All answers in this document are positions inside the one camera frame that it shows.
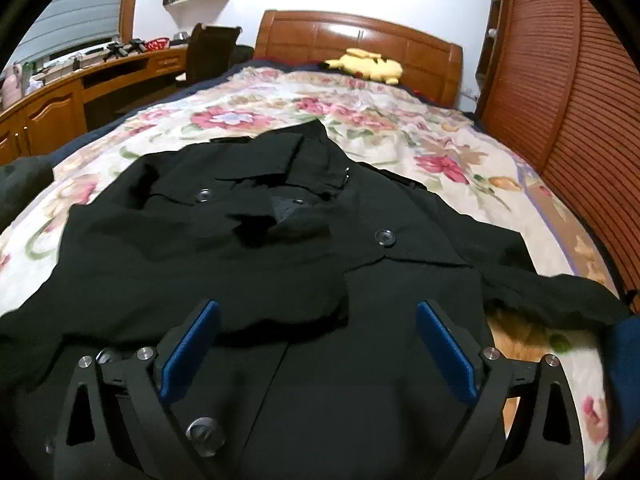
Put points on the floral blanket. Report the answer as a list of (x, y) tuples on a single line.
[(400, 130)]

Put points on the dark brown chair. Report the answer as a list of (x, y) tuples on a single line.
[(210, 50)]

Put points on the black coat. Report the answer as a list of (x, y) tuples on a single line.
[(300, 260)]

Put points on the yellow plush toy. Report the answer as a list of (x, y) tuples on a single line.
[(365, 65)]

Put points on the wooden headboard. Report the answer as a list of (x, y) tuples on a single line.
[(325, 35)]

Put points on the wooden louvered wardrobe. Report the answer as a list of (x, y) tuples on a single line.
[(550, 85)]

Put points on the navy bed sheet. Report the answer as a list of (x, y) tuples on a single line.
[(125, 120)]

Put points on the wooden window frame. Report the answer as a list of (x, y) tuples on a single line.
[(131, 0)]

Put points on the dark grey cloth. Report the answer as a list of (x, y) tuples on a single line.
[(22, 190)]

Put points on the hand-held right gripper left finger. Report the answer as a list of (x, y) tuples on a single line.
[(192, 350)]

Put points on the wooden desk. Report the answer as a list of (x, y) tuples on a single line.
[(50, 110)]

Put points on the blue cloth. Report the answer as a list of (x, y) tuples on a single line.
[(625, 375)]

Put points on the black tripod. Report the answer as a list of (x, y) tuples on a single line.
[(122, 50)]

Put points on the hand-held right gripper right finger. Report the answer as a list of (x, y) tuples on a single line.
[(445, 355)]

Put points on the grey window blind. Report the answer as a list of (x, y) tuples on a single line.
[(75, 10)]

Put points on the red basket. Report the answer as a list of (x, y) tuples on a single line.
[(157, 44)]

